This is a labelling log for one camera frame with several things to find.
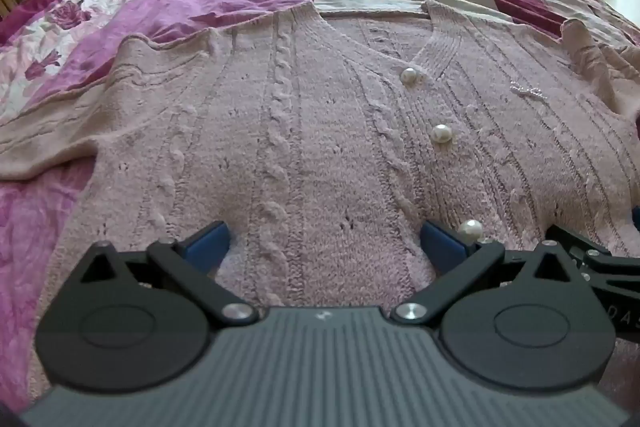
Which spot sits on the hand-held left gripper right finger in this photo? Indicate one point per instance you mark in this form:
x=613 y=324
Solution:
x=442 y=248

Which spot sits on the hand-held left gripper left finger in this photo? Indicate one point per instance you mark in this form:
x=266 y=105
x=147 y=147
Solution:
x=211 y=241

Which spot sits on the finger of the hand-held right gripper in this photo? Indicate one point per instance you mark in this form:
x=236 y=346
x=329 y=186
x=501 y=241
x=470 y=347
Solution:
x=607 y=269

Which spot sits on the pink knitted cardigan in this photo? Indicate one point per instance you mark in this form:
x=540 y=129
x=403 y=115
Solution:
x=300 y=132

